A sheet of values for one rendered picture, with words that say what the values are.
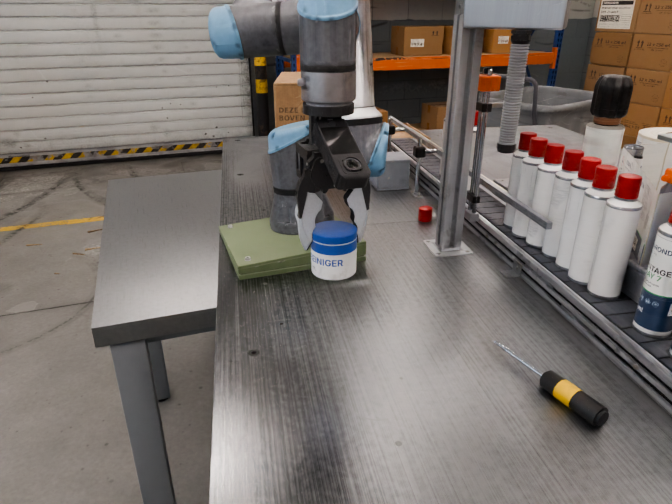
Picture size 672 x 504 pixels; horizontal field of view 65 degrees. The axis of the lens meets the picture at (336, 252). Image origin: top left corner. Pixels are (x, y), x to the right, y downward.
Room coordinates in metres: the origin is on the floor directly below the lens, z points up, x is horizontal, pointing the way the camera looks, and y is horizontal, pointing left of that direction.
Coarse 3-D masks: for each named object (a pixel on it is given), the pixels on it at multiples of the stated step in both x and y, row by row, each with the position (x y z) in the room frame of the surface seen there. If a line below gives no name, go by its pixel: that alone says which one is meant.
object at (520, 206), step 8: (392, 120) 1.91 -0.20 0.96; (408, 128) 1.74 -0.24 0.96; (416, 136) 1.65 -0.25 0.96; (424, 144) 1.57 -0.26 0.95; (432, 144) 1.52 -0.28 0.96; (440, 152) 1.44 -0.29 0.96; (480, 176) 1.20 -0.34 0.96; (488, 184) 1.15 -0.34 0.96; (496, 192) 1.11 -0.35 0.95; (504, 192) 1.08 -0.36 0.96; (504, 200) 1.07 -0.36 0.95; (512, 200) 1.04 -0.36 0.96; (520, 208) 1.00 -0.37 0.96; (528, 208) 0.98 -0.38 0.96; (528, 216) 0.97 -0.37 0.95; (536, 216) 0.94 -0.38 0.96; (544, 224) 0.91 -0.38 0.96
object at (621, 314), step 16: (400, 144) 1.87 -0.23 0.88; (416, 144) 1.87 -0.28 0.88; (416, 160) 1.65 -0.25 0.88; (432, 160) 1.65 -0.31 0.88; (480, 192) 1.33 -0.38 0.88; (480, 208) 1.21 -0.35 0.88; (496, 208) 1.21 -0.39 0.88; (496, 224) 1.10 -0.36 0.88; (512, 240) 1.02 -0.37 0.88; (544, 256) 0.94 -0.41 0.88; (560, 272) 0.87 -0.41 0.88; (576, 288) 0.81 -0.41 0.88; (592, 304) 0.75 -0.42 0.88; (608, 304) 0.75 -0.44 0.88; (624, 304) 0.75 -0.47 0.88; (624, 320) 0.70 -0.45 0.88; (640, 336) 0.66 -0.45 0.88; (656, 352) 0.62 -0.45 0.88
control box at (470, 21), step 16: (480, 0) 1.01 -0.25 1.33; (496, 0) 1.00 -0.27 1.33; (512, 0) 0.99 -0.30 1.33; (528, 0) 0.98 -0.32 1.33; (544, 0) 0.97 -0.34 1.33; (560, 0) 0.96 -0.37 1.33; (464, 16) 1.03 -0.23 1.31; (480, 16) 1.01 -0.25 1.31; (496, 16) 1.00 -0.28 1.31; (512, 16) 0.99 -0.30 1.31; (528, 16) 0.98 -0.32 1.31; (544, 16) 0.97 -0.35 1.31; (560, 16) 0.96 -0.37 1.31
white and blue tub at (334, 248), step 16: (320, 224) 0.75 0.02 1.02; (336, 224) 0.75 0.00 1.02; (352, 224) 0.75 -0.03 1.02; (320, 240) 0.71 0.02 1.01; (336, 240) 0.70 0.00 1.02; (352, 240) 0.71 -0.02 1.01; (320, 256) 0.71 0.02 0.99; (336, 256) 0.70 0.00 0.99; (352, 256) 0.71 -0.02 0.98; (320, 272) 0.71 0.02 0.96; (336, 272) 0.70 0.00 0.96; (352, 272) 0.71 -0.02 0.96
